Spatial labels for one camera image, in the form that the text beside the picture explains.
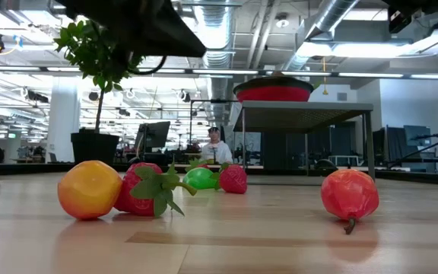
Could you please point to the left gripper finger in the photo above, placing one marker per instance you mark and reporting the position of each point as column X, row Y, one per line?
column 165, row 45
column 181, row 26

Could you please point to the orange yellow pear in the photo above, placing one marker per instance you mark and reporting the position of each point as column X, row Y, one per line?
column 89, row 190

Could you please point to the green fruit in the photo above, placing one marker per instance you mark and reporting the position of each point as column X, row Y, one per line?
column 200, row 179

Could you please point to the green plant in black pot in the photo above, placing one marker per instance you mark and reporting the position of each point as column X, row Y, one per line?
column 89, row 49

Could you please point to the dark computer monitor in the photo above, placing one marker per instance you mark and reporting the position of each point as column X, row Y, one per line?
column 156, row 133
column 416, row 135

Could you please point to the white ceiling sensor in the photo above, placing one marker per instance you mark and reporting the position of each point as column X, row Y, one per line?
column 281, row 22

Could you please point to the long ceiling light strip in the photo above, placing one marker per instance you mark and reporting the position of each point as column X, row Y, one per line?
column 280, row 72

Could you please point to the white building column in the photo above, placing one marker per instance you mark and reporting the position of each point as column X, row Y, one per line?
column 64, row 114

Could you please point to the red collapsible bowl grey rim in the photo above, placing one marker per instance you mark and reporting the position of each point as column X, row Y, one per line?
column 272, row 93

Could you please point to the person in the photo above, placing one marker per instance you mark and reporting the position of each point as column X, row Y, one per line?
column 217, row 150

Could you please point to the large leafy strawberry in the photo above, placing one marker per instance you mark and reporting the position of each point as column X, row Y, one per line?
column 139, row 194

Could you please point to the black dome object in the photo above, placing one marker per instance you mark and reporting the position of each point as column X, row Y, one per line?
column 324, row 164

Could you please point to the silver ventilation duct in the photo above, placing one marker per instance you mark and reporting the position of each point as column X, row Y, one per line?
column 215, row 34
column 319, row 26

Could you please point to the black metal rack frame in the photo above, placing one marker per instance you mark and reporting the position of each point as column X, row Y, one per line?
column 215, row 101

